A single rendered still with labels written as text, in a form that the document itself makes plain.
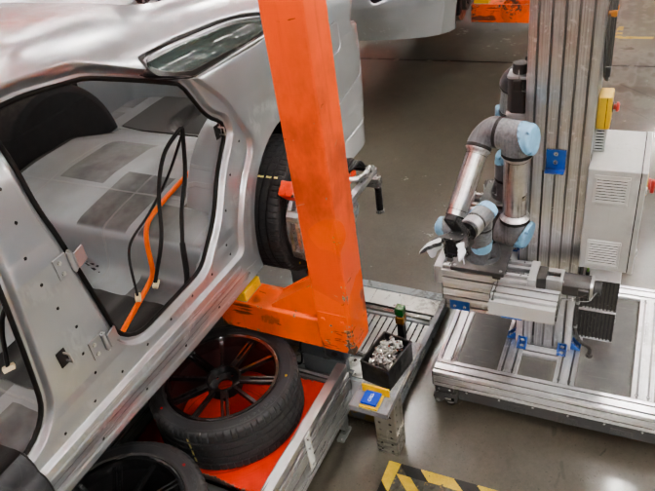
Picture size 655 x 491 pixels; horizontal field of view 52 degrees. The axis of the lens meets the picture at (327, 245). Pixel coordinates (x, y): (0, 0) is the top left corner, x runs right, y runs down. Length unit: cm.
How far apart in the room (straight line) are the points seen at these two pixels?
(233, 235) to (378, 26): 292
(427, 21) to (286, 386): 342
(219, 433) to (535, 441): 142
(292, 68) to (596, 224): 135
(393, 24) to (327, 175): 316
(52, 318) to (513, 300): 173
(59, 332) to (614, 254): 208
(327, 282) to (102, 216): 117
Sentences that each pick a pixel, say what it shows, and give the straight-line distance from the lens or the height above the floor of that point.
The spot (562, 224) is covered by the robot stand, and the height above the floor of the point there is 92.
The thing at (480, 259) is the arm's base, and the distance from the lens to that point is 286.
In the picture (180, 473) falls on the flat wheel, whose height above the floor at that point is 50.
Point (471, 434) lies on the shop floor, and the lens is 330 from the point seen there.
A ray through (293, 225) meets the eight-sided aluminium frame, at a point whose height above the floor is 90.
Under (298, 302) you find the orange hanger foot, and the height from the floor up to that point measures 74.
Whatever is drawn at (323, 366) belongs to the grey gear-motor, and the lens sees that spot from 342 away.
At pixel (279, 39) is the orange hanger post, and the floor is 190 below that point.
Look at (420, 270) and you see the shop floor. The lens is 418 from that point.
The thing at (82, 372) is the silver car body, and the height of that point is 108.
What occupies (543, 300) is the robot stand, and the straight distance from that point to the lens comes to 284.
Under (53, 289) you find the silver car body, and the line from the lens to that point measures 221.
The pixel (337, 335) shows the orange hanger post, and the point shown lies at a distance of 288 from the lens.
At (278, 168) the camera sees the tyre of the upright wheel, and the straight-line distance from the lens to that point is 307.
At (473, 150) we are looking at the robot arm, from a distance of 257.
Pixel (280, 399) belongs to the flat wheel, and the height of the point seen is 50.
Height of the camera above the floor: 259
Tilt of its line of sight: 35 degrees down
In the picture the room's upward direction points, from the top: 9 degrees counter-clockwise
